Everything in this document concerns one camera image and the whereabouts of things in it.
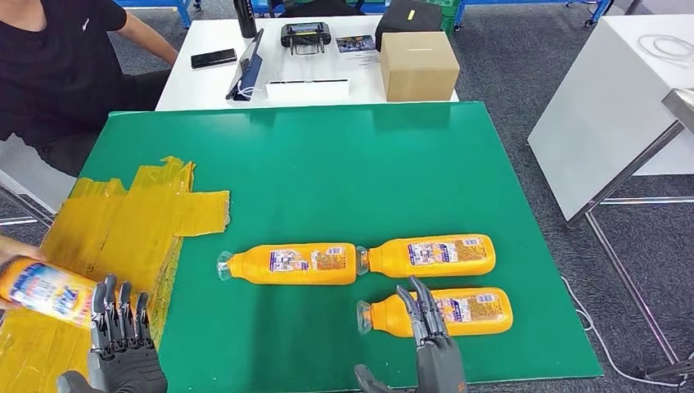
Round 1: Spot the tablet in blue case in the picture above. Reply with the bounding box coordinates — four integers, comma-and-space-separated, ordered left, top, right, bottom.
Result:
225, 28, 265, 102

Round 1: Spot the person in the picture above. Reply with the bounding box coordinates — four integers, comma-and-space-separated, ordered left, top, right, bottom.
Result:
0, 0, 180, 178

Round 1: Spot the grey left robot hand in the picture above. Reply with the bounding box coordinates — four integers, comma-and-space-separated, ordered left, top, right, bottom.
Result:
56, 273, 168, 393

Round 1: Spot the orange detergent bottle clear cap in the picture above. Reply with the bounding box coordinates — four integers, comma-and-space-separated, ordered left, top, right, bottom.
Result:
0, 255, 99, 329
216, 242, 359, 287
356, 287, 514, 338
356, 233, 497, 278

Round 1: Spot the yellow taped cardboard sheet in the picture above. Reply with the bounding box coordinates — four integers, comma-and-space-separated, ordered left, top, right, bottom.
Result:
0, 156, 231, 393

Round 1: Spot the black drink bottle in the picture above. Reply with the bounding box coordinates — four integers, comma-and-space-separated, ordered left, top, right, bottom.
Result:
232, 0, 259, 39

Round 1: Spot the white floor cable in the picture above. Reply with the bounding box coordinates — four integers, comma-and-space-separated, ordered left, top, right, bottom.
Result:
561, 275, 678, 388

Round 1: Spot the black remote controller with screen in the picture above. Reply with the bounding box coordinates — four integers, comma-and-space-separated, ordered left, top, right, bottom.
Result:
280, 21, 332, 56

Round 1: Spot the large white table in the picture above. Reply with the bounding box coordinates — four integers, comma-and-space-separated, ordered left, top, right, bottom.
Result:
526, 14, 694, 223

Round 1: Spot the coiled white cable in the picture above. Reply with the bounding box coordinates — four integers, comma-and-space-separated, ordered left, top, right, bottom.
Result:
635, 33, 694, 67

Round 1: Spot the green plastic crate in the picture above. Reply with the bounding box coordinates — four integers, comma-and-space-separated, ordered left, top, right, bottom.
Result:
418, 0, 463, 34

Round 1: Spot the brown cardboard box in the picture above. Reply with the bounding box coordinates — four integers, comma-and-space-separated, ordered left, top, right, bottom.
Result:
379, 30, 461, 103

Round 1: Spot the flat white box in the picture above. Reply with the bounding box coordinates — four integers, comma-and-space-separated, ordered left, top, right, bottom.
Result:
264, 79, 351, 102

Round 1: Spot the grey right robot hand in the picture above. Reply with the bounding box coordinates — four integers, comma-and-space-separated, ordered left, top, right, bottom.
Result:
354, 275, 468, 393

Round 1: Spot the blue rack frame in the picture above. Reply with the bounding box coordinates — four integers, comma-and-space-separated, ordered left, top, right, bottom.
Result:
114, 0, 203, 29
453, 0, 616, 29

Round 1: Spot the printed pamphlet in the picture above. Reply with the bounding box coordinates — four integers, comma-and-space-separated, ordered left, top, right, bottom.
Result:
335, 34, 376, 54

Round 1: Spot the black bag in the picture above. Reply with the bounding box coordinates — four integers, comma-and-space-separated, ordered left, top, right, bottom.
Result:
374, 0, 443, 52

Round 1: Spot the metal table frame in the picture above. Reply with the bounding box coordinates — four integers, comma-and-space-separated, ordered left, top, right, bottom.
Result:
565, 88, 694, 381

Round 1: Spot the black smartphone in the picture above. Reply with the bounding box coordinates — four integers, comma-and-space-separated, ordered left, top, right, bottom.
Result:
191, 47, 238, 70

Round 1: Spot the white panel desk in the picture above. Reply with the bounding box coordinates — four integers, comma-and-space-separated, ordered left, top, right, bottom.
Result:
0, 133, 78, 226

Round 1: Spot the thin white tablet cable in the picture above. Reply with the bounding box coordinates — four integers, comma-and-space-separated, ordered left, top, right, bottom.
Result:
234, 84, 268, 102

